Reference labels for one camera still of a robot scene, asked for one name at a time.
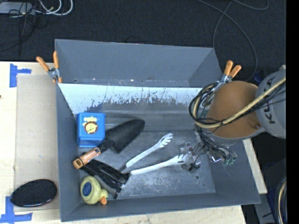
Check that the white plastic tongs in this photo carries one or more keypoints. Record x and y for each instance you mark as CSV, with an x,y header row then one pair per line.
x,y
151,168

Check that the pale wood board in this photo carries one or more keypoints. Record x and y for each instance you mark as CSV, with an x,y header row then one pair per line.
x,y
35,125

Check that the grey metal bin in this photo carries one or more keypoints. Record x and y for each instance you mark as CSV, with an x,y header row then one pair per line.
x,y
163,185

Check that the yellow duck tape measure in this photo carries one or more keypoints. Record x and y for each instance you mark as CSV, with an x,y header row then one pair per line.
x,y
90,190

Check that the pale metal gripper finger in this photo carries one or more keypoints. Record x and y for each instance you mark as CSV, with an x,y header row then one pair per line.
x,y
194,164
185,147

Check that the black oval case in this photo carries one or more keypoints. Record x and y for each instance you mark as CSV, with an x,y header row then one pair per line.
x,y
33,192

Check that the blue box with lion print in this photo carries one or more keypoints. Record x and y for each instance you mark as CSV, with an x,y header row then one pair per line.
x,y
91,129

